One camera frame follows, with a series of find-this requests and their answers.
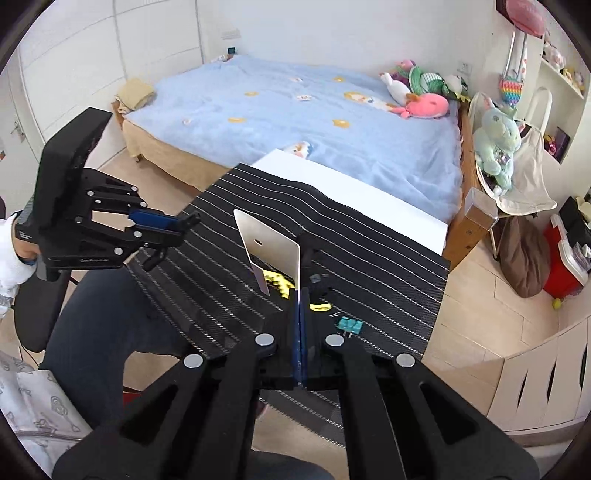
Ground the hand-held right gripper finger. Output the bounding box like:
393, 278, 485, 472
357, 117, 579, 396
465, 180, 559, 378
301, 295, 541, 480
52, 295, 303, 480

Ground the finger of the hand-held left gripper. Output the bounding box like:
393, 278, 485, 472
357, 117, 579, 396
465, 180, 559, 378
83, 172, 177, 230
81, 222, 185, 260

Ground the person's left hand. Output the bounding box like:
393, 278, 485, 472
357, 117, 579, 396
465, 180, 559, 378
13, 237, 40, 268

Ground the yellow hair clip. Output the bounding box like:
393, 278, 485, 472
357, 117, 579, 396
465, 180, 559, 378
263, 272, 333, 313

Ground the tan bed skirt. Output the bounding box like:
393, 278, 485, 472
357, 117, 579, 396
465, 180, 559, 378
121, 122, 232, 195

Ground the black gadget with white label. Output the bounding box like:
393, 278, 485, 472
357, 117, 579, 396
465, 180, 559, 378
300, 247, 333, 301

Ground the folded tan cloth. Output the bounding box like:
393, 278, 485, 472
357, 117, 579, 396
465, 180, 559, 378
115, 78, 155, 114

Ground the person's leg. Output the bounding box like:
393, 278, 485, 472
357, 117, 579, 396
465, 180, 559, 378
39, 268, 185, 425

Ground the white wardrobe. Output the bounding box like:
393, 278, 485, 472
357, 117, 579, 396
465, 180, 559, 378
0, 0, 204, 162

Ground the black striped table mat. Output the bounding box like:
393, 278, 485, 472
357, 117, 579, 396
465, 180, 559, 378
148, 164, 451, 448

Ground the office chair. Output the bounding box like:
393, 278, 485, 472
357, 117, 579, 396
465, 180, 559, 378
14, 268, 70, 354

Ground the bed with blue blanket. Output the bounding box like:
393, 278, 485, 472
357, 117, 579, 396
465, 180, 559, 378
124, 53, 462, 224

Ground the grey patterned cushion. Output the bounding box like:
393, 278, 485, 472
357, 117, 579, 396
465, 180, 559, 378
0, 351, 93, 476

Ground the clear plastic box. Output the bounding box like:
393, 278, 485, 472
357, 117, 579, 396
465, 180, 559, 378
464, 188, 499, 227

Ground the white drawer cabinet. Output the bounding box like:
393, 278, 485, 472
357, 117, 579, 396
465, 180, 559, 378
487, 314, 591, 432

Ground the brown bean bag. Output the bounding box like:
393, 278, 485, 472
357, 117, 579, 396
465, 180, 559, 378
499, 215, 552, 298

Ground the red cooler box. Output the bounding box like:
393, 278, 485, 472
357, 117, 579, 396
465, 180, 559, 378
542, 215, 591, 296

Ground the pink whale plush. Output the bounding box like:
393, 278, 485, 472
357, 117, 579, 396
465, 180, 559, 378
390, 92, 450, 121

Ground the white tote bag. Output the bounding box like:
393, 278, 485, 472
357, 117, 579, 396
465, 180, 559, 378
508, 127, 559, 215

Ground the teal unicorn plush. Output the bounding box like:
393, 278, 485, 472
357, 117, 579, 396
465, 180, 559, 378
472, 97, 522, 195

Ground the green striped plush toy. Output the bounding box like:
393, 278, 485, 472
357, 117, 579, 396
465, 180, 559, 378
409, 66, 455, 95

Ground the black bag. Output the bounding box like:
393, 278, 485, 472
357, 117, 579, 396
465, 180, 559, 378
558, 196, 591, 245

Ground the black and white plush toy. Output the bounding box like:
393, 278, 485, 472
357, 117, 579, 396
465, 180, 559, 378
445, 74, 469, 100

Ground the rainbow bag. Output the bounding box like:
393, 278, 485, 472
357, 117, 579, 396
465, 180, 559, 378
498, 69, 527, 109

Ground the row of small plush toys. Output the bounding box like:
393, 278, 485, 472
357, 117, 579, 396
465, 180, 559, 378
542, 41, 587, 88

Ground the pink hanging plush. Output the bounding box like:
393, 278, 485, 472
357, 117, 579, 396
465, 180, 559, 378
503, 0, 548, 35

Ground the wooden bed frame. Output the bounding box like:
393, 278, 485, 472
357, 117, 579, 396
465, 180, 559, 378
443, 99, 490, 271

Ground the dark picture frame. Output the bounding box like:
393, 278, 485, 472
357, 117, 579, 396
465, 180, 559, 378
551, 127, 573, 162

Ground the white wall shelf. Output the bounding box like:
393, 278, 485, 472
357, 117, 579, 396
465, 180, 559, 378
538, 28, 591, 162

